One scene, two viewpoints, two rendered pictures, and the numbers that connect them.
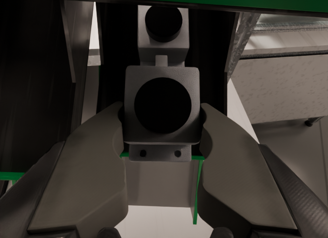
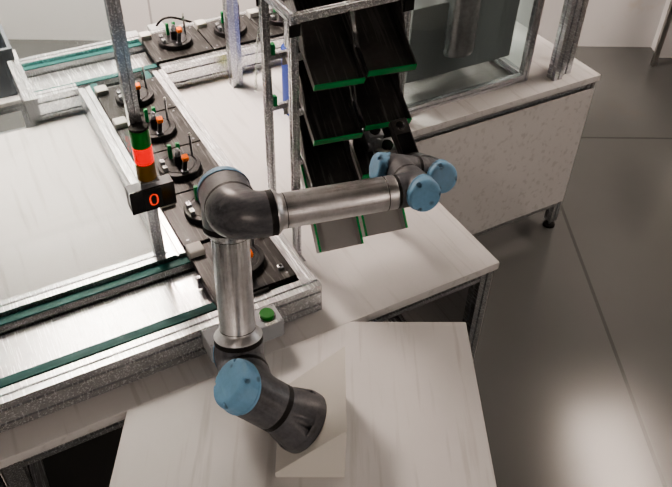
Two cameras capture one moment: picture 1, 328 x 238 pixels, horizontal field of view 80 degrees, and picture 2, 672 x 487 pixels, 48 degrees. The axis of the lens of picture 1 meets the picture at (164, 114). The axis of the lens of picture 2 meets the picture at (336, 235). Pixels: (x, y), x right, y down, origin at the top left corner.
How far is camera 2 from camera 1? 1.93 m
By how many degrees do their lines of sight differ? 18
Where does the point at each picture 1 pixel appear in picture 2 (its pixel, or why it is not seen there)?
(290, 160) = (535, 281)
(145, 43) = (371, 136)
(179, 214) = (397, 260)
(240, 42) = not seen: hidden behind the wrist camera
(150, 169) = not seen: hidden behind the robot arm
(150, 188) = (376, 222)
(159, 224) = (385, 268)
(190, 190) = (398, 217)
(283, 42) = (443, 117)
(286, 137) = (521, 252)
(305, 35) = (464, 104)
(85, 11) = not seen: hidden behind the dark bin
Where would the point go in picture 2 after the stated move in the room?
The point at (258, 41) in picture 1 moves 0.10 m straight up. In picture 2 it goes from (416, 122) to (418, 100)
